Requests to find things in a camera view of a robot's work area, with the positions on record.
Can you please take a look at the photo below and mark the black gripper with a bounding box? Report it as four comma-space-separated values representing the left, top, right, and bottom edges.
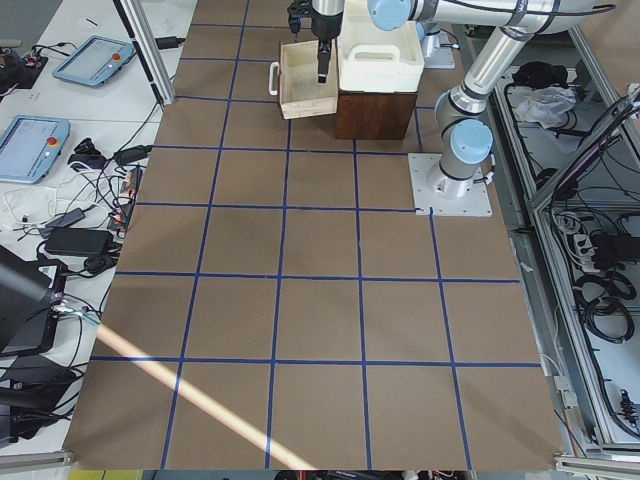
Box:
312, 10, 343, 83

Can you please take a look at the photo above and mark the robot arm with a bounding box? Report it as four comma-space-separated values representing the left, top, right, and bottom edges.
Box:
367, 1, 615, 199

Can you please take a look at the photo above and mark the wooden drawer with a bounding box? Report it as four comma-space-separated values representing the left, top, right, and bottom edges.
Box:
278, 41, 338, 120

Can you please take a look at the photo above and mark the white plastic tray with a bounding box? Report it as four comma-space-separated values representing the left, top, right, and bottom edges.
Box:
337, 1, 424, 93

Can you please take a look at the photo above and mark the blue teach pendant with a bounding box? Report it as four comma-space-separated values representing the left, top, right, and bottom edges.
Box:
52, 35, 135, 87
1, 115, 70, 184

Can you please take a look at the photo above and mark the black power brick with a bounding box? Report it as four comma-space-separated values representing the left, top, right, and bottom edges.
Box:
44, 227, 113, 257

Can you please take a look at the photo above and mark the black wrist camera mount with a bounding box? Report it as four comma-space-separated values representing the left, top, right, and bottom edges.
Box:
287, 0, 312, 36

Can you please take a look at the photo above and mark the white drawer handle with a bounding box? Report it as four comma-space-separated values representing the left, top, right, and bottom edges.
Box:
268, 62, 280, 96

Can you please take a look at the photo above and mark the aluminium frame post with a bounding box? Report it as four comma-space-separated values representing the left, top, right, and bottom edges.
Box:
113, 0, 175, 106

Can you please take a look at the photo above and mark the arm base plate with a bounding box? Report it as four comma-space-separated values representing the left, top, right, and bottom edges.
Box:
408, 153, 493, 217

